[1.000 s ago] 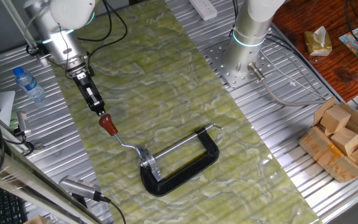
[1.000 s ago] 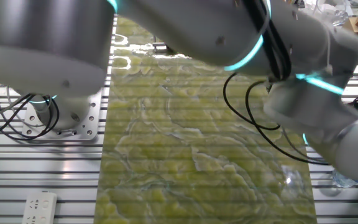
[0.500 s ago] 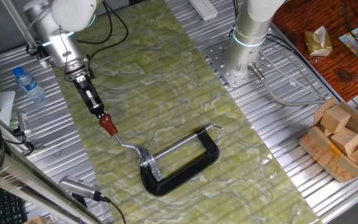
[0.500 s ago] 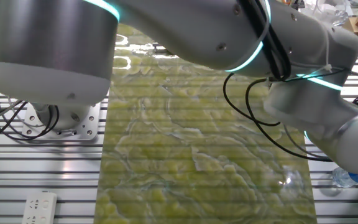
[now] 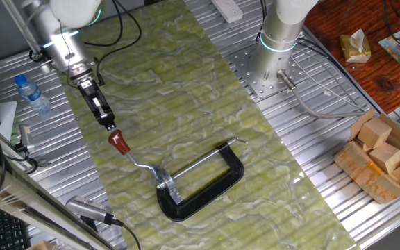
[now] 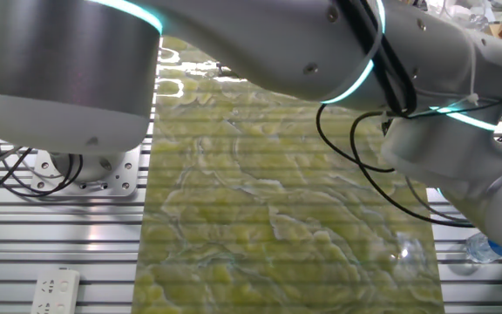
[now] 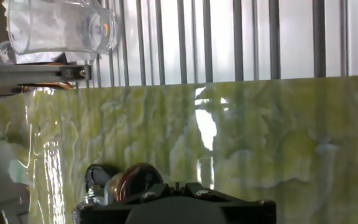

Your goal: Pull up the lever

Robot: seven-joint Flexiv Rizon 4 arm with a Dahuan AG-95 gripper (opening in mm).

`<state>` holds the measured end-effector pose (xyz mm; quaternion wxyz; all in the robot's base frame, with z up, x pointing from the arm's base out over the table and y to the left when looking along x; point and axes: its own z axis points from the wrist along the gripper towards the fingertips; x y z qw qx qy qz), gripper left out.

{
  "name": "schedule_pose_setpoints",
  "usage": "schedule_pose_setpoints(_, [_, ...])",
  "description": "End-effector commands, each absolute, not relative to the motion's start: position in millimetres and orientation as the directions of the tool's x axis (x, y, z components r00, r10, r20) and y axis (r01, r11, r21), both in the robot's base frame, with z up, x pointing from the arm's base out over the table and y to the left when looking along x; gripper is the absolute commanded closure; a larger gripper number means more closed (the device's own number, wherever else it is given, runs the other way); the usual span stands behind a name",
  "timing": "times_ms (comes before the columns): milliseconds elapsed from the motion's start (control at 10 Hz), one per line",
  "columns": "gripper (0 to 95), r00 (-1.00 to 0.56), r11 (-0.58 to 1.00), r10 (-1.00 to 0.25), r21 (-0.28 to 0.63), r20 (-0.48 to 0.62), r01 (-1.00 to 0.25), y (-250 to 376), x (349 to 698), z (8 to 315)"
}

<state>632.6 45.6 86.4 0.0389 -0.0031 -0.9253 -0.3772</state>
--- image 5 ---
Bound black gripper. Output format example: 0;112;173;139
77;78;118;132

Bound metal lever with red knob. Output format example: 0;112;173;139
108;129;163;178

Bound clear water bottle blue cap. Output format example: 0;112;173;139
14;74;52;115

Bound green marble pattern mat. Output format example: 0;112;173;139
45;0;360;250

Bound white paper sheet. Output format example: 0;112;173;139
0;100;19;142

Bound black C-clamp with steel screw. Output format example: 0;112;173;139
156;137;249;222

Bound silver robot mounting plate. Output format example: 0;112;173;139
226;43;312;99

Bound aluminium profile pole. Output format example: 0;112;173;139
0;0;51;67

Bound white power strip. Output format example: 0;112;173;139
210;0;244;24

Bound yellow tissue pack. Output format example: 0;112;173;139
339;28;372;64

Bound brown cardboard box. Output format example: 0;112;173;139
333;108;400;205

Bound brown wooden table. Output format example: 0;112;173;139
303;0;400;115

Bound colourful picture card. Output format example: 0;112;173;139
378;30;400;66

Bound ribbed silver camera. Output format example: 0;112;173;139
65;195;124;227

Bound small grey camera on mount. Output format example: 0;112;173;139
14;124;40;153

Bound black camera cable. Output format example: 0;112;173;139
111;217;142;250

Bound aluminium frame beam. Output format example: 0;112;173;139
0;149;117;250

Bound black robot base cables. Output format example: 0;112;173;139
254;0;383;114

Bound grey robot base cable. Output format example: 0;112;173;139
276;68;366;119

